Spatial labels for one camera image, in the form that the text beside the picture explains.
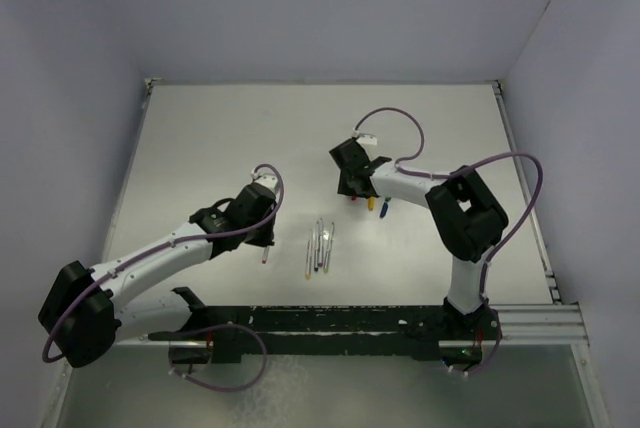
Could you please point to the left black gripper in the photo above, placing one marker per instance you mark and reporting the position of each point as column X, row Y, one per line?
column 265, row 239

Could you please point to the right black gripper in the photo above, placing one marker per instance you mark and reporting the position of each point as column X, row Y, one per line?
column 344, row 189

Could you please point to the red white pen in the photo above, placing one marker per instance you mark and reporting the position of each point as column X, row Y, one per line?
column 265, row 255

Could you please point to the yellow white pen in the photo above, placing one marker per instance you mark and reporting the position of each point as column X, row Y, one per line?
column 310, row 251

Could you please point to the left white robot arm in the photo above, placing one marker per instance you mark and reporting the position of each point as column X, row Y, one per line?
column 89, row 309

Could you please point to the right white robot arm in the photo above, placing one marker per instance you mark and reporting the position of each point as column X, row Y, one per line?
column 468, row 218

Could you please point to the blue pen cap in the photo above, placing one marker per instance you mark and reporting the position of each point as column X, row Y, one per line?
column 384, row 210

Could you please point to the black tipped white pen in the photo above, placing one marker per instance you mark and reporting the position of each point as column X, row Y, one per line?
column 315, row 246

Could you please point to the purple tipped white pen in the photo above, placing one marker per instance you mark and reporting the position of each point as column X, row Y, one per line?
column 320, row 244

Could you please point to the green tipped white pen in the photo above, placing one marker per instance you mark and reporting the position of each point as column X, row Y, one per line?
column 329, row 246

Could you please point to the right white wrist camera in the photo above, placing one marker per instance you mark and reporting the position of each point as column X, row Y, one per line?
column 365, row 139

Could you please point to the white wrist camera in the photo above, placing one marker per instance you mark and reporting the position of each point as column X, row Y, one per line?
column 268, row 180
column 365, row 139

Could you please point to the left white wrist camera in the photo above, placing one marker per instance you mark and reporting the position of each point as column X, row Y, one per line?
column 268, row 180

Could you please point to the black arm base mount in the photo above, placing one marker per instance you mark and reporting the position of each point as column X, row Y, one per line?
column 422, row 333

